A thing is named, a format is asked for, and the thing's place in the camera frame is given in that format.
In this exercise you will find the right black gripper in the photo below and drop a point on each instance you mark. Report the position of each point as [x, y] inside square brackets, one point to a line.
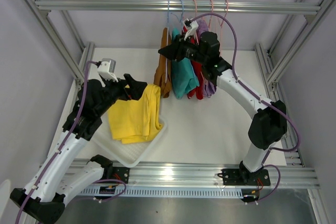
[174, 51]

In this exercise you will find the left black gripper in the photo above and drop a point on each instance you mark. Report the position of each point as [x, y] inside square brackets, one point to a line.
[135, 91]

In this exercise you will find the blue hanger of brown trousers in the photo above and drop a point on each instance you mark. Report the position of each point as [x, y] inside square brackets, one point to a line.
[167, 37]

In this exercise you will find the brown trousers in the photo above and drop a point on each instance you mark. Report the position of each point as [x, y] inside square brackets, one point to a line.
[159, 76]

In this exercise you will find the yellow trousers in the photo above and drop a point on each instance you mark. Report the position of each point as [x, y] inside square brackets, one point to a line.
[136, 121]

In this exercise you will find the teal trousers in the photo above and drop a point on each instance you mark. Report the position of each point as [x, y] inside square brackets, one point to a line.
[180, 78]

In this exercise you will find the blue hanger of teal trousers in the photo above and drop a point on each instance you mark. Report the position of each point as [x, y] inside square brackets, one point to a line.
[181, 15]

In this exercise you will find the pink hanger of yellow trousers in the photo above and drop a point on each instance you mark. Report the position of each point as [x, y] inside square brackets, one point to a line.
[221, 24]

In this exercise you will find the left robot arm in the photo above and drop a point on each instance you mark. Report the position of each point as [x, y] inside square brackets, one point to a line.
[48, 193]

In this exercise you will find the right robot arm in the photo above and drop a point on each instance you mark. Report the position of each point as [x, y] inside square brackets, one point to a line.
[268, 123]

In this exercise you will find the lilac trousers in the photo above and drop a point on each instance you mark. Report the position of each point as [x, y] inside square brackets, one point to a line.
[208, 89]

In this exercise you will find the pink hanger of red trousers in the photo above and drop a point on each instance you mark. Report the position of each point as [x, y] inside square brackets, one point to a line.
[197, 66]

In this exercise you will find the red trousers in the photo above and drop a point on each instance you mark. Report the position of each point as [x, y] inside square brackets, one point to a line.
[195, 82]

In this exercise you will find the pink hanger of lilac trousers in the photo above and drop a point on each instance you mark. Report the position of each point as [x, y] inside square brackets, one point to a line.
[211, 22]

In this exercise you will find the white plastic basket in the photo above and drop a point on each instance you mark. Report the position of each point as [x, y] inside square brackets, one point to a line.
[129, 155]

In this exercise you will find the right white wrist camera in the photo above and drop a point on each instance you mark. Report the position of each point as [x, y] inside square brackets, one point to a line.
[189, 28]

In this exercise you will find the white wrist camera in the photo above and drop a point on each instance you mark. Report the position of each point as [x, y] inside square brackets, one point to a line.
[106, 69]
[189, 28]

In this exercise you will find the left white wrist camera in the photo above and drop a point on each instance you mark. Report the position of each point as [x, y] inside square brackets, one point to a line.
[106, 69]

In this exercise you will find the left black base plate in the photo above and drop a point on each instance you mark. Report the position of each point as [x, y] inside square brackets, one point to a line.
[116, 185]

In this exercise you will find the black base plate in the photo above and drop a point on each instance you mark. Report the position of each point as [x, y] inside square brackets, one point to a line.
[116, 185]
[231, 178]

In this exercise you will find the slotted cable duct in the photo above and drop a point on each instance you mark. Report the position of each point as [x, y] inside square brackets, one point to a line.
[158, 192]

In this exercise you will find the aluminium hanging rail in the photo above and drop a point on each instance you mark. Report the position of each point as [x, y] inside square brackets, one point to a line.
[296, 8]

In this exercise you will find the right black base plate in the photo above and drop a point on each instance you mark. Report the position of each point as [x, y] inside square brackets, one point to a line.
[231, 178]

